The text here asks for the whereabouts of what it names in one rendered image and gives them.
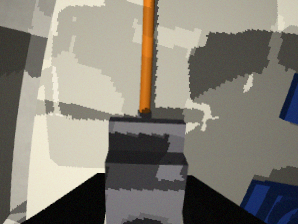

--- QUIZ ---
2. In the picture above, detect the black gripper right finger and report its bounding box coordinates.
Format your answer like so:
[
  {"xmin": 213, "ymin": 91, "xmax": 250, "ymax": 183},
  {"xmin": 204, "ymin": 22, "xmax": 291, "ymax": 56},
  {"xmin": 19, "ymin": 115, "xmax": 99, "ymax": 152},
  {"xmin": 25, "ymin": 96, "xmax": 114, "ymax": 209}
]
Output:
[{"xmin": 181, "ymin": 175, "xmax": 267, "ymax": 224}]

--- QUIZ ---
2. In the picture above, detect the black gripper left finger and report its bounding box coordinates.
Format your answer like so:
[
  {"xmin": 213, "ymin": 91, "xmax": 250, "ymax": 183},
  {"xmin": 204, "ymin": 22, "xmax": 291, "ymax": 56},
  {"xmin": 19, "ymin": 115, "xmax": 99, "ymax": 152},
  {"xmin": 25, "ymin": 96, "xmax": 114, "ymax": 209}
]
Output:
[{"xmin": 23, "ymin": 173, "xmax": 106, "ymax": 224}]

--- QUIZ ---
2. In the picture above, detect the white flat rectangular deck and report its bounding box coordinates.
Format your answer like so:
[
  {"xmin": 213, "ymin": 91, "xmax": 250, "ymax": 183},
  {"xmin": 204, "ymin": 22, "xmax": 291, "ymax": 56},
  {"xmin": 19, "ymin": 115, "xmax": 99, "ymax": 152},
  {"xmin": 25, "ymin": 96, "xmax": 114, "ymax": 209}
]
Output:
[{"xmin": 27, "ymin": 0, "xmax": 298, "ymax": 224}]

